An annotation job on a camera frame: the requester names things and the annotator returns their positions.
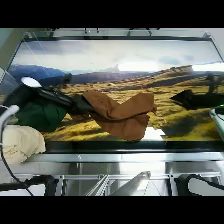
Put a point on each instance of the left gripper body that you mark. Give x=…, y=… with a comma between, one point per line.
x=81, y=104

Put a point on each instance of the brown garment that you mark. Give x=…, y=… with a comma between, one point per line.
x=125, y=115

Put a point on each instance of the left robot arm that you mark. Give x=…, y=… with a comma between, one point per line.
x=50, y=94

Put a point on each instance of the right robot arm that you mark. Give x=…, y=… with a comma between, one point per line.
x=196, y=99

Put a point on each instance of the dark green garment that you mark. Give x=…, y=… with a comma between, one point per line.
x=40, y=116

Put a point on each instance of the cream garment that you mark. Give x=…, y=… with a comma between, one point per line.
x=21, y=143

